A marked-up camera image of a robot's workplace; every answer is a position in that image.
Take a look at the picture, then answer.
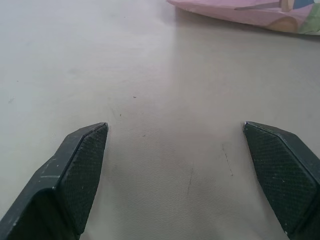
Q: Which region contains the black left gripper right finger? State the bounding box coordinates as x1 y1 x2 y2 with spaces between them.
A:
242 121 320 240

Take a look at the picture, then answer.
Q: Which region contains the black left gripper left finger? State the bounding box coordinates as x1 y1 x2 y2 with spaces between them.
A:
0 121 109 240

